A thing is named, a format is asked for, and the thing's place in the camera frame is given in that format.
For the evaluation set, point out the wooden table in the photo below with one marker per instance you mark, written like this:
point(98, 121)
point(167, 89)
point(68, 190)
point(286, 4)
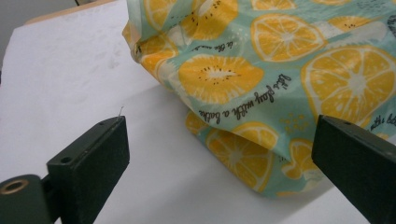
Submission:
point(62, 11)

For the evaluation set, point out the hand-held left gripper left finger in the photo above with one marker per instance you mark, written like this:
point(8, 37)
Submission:
point(90, 161)

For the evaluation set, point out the white table mat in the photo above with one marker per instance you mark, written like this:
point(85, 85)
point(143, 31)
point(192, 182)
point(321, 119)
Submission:
point(77, 77)

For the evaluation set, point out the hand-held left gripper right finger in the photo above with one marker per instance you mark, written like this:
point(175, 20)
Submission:
point(358, 161)

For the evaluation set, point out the lemon print cloth bag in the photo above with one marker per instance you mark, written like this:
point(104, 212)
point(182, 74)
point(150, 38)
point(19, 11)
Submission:
point(280, 77)

